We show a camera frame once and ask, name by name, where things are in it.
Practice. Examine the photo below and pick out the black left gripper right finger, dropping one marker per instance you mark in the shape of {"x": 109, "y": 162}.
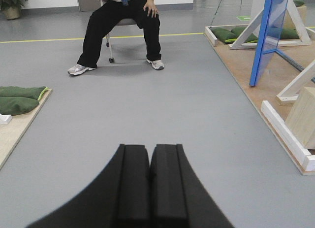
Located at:
{"x": 178, "y": 198}

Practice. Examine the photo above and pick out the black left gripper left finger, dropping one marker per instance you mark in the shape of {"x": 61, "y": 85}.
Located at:
{"x": 119, "y": 197}

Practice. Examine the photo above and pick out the blue door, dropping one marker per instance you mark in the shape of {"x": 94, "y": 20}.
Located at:
{"x": 271, "y": 26}

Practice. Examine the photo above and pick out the wooden platform base left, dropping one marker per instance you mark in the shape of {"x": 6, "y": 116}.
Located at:
{"x": 11, "y": 134}

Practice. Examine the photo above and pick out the wooden platform base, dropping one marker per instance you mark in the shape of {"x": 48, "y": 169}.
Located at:
{"x": 264, "y": 96}
{"x": 11, "y": 134}

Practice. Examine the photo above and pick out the green sandbag left upper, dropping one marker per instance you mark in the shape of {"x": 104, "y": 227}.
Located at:
{"x": 27, "y": 92}

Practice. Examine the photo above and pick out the light wooden block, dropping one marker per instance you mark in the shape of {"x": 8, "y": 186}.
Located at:
{"x": 301, "y": 119}

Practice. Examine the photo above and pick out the wooden platform base right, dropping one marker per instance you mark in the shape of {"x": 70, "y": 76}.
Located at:
{"x": 264, "y": 96}

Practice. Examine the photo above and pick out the green sandbag near corner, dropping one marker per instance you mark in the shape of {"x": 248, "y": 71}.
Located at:
{"x": 224, "y": 35}

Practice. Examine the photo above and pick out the white rolling chair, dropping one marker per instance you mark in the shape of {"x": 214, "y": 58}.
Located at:
{"x": 123, "y": 22}

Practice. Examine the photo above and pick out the potted green plant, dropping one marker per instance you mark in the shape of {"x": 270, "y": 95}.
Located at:
{"x": 12, "y": 8}

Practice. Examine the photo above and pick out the white wooden door frame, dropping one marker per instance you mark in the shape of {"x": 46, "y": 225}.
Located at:
{"x": 289, "y": 94}

